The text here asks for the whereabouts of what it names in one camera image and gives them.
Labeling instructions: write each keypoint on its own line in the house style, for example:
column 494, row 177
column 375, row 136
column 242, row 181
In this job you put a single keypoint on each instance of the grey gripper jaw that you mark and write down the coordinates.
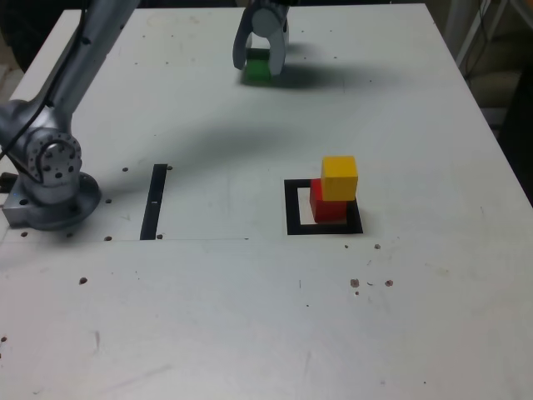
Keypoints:
column 270, row 23
column 240, row 46

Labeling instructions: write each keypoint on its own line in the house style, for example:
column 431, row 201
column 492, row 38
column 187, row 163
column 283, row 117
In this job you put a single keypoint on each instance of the green cube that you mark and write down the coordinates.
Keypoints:
column 257, row 71

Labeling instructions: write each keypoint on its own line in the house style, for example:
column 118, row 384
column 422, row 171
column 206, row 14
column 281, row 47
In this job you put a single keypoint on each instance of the yellow cube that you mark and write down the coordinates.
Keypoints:
column 339, row 183

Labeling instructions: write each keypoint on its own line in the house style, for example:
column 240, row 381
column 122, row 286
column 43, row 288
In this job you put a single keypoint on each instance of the red cube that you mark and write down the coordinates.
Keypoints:
column 329, row 210

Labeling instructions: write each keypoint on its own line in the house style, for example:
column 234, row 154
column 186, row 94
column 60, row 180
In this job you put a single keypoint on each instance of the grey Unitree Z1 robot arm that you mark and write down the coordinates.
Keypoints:
column 87, row 62

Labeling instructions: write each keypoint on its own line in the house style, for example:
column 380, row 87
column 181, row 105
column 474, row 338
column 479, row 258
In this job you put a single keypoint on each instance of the black tape square outline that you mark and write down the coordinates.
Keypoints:
column 291, row 208

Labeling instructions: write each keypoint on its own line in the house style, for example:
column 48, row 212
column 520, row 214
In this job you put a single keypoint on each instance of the black tape strip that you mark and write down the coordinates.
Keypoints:
column 153, row 200

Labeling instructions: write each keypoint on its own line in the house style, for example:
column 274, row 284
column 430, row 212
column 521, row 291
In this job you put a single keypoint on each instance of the dark furniture piece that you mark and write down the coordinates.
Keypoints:
column 522, row 125

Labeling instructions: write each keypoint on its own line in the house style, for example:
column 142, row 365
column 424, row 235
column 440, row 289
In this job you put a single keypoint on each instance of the white metal frame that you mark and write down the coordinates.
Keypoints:
column 466, row 41

